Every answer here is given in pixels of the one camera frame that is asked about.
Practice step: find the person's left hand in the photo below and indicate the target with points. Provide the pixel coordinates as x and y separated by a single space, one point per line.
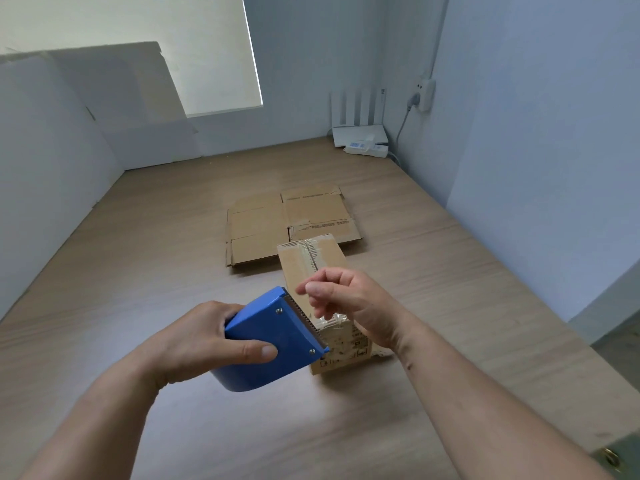
190 344

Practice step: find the person's right forearm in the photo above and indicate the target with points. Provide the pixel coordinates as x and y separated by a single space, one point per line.
490 414

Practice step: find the person's left forearm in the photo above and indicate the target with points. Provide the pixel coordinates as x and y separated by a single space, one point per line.
90 424

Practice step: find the person's right hand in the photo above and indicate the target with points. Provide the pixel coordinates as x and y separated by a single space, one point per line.
365 304

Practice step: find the picture-printed cardboard box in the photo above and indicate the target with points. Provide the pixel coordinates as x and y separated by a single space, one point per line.
295 264

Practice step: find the white router with antennas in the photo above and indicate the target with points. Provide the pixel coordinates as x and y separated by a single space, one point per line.
360 134

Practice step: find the blue tape dispenser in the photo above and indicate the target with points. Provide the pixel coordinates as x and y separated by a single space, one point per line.
270 329

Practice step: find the white power strip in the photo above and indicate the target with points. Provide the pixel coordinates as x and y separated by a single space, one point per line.
375 152

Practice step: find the white foam partition board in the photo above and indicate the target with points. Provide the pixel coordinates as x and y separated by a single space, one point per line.
50 169

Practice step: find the bright window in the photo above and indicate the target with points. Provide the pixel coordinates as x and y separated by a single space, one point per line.
200 44

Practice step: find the plain cardboard box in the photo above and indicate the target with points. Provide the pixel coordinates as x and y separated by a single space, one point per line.
255 229

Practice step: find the small round brass fitting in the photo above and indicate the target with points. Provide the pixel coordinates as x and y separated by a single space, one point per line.
612 457

